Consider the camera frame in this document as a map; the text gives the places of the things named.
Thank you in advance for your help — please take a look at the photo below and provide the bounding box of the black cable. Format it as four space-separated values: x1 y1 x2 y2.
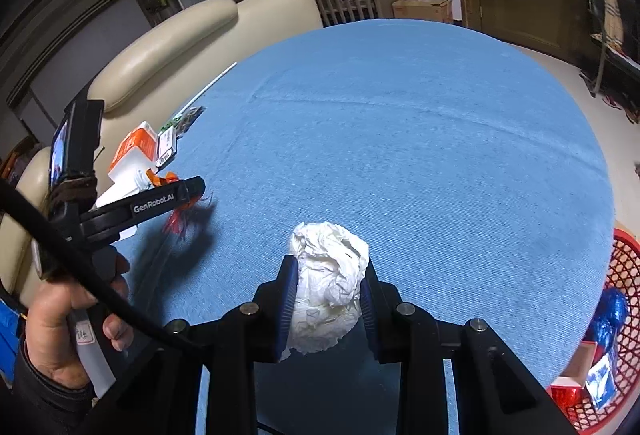
0 179 202 351

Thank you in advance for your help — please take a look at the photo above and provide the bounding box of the red plastic bag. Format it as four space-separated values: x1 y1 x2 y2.
548 377 584 410

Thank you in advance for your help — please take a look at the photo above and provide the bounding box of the beige leather sofa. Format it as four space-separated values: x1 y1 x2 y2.
0 0 324 311

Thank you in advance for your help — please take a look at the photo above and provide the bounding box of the dark snack packet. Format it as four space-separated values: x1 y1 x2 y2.
172 106 205 137

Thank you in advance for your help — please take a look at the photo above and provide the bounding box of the red plastic trash basket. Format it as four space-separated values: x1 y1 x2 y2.
549 228 639 434

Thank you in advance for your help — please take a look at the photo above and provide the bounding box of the blue tablecloth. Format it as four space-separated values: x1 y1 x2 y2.
119 20 614 384

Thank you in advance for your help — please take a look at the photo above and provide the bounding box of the person's left hand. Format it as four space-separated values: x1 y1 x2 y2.
25 253 134 389

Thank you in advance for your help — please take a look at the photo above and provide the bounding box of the white folded tissue paper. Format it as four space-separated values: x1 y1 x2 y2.
96 171 152 208

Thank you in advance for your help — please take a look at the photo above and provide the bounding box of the brown cardboard box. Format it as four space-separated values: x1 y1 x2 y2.
392 0 454 24

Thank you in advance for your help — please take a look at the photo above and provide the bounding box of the orange tissue pack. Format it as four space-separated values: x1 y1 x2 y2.
107 121 158 184

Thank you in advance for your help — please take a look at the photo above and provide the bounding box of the black armchair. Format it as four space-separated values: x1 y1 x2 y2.
580 0 639 124

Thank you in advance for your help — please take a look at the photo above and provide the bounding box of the white tissue ball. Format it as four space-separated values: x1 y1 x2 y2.
282 221 370 358

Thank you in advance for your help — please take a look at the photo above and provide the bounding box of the blue plastic bag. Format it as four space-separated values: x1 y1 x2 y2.
585 288 629 354

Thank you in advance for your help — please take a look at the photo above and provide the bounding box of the black sleeve forearm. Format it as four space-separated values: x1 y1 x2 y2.
11 341 94 434

